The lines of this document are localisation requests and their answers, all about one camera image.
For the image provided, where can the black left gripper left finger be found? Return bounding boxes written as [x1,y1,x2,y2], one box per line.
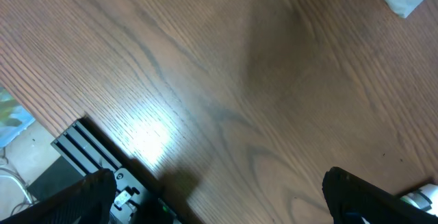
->
[2,169,116,224]

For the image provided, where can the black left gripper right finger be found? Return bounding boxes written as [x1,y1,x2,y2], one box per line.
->
[322,167,437,224]

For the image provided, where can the blue patterned item on floor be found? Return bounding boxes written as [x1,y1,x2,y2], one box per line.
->
[1,86,35,148]

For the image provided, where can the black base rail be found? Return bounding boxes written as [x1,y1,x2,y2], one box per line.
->
[51,117,185,223]

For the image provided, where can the white cables on floor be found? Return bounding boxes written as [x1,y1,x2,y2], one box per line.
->
[0,147,38,218]

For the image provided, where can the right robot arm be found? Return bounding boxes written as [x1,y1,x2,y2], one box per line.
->
[400,184,438,216]

